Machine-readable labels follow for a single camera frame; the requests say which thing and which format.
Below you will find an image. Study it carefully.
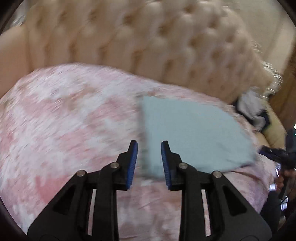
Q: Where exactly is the grey garment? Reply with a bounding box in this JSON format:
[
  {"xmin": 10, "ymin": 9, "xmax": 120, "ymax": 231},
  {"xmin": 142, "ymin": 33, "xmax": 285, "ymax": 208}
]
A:
[{"xmin": 236, "ymin": 88, "xmax": 266, "ymax": 132}]

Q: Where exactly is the light blue sweater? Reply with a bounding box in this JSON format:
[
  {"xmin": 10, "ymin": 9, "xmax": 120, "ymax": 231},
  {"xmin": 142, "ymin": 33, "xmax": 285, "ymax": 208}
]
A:
[{"xmin": 141, "ymin": 96, "xmax": 257, "ymax": 178}]

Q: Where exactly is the dark navy garment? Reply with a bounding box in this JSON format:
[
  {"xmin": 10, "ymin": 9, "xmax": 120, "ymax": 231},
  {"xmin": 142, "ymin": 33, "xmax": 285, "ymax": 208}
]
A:
[{"xmin": 233, "ymin": 97, "xmax": 270, "ymax": 132}]

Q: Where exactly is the tufted peach leather sofa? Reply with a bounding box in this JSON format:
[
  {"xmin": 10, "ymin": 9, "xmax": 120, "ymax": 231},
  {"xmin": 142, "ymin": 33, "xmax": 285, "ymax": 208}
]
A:
[{"xmin": 0, "ymin": 0, "xmax": 289, "ymax": 144}]

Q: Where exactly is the pink floral lace sofa cover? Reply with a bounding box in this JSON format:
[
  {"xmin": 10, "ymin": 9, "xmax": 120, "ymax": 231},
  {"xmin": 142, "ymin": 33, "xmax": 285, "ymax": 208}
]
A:
[{"xmin": 0, "ymin": 62, "xmax": 278, "ymax": 241}]

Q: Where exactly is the person's right hand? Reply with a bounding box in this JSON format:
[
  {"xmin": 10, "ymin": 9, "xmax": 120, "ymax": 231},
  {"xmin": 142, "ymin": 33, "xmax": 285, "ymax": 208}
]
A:
[{"xmin": 275, "ymin": 169, "xmax": 295, "ymax": 192}]

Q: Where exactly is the brown gold curtain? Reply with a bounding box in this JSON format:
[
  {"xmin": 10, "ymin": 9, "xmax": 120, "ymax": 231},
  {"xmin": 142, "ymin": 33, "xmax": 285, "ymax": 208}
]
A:
[{"xmin": 269, "ymin": 48, "xmax": 296, "ymax": 131}]

